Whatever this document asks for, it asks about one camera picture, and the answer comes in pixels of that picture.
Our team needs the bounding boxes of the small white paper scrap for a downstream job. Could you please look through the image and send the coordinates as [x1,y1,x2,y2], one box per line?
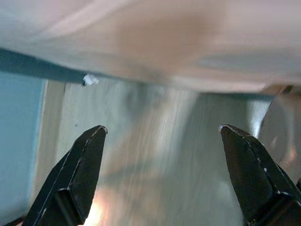
[81,74,100,86]

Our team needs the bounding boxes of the white bed sheet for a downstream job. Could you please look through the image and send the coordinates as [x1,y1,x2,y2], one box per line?
[0,0,301,95]

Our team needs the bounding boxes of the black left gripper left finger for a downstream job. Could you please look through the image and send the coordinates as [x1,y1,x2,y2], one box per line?
[21,125,108,226]

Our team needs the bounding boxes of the light wooden bed frame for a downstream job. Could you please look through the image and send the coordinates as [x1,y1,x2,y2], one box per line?
[30,79,71,203]

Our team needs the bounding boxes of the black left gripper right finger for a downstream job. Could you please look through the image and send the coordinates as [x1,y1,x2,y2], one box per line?
[218,124,301,226]

